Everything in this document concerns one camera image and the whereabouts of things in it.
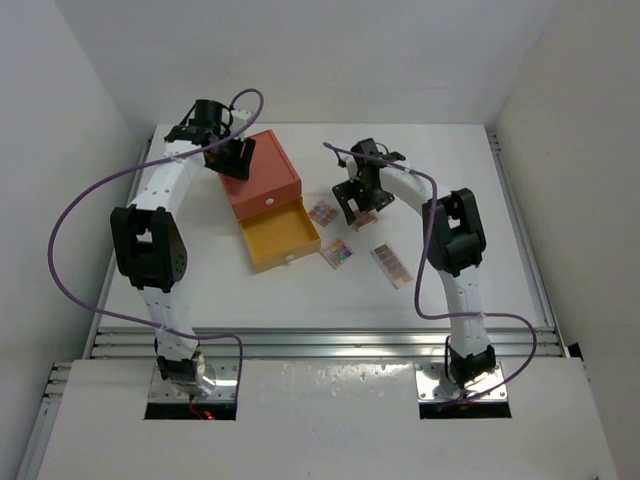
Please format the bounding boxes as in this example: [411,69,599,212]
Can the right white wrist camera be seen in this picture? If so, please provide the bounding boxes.
[337,154,359,182]

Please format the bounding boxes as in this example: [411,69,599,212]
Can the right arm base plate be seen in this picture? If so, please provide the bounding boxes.
[414,359,508,405]

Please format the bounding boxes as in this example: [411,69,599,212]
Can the colourful glitter eyeshadow palette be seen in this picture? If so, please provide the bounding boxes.
[320,239,354,269]

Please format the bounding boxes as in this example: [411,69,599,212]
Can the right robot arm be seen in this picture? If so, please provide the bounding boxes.
[332,138,496,388]

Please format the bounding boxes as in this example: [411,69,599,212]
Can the nine-pan warm eyeshadow palette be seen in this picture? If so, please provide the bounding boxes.
[308,201,338,227]

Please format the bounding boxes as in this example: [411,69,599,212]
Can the yellow drawer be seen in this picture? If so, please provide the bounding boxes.
[238,198,321,273]

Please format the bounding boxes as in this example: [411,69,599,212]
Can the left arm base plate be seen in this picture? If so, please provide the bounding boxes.
[147,359,239,404]

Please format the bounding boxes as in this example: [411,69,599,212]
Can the long nude eyeshadow palette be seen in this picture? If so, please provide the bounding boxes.
[370,243,413,289]

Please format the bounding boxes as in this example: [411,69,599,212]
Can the aluminium rail frame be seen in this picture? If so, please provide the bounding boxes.
[84,327,568,359]

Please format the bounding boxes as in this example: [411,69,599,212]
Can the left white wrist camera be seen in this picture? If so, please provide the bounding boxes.
[228,108,253,133]

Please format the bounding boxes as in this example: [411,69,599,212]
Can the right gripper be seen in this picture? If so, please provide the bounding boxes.
[334,174,395,224]

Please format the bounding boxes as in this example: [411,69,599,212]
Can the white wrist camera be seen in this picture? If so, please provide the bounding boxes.
[337,154,359,182]
[228,108,253,133]

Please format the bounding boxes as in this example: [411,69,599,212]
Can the orange drawer box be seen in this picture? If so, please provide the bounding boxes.
[219,130,302,202]

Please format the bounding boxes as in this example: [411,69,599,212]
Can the four-pan brown eyeshadow palette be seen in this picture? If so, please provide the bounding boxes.
[352,211,378,232]

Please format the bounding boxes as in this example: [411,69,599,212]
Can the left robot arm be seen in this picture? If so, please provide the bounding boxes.
[110,100,255,397]

